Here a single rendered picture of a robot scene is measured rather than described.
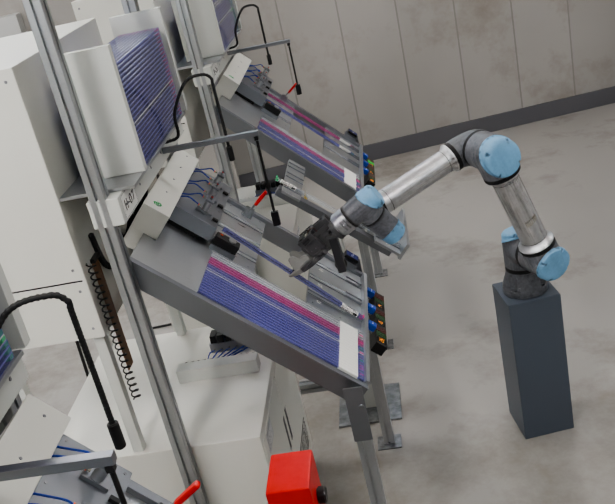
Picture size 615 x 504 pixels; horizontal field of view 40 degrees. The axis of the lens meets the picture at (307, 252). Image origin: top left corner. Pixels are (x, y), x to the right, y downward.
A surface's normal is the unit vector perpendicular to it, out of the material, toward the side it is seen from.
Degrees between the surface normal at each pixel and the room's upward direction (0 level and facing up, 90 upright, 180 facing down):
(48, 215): 90
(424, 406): 0
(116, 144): 90
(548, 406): 90
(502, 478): 0
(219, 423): 0
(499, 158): 83
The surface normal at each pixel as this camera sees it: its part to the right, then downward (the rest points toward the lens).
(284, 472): -0.21, -0.90
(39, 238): -0.05, 0.41
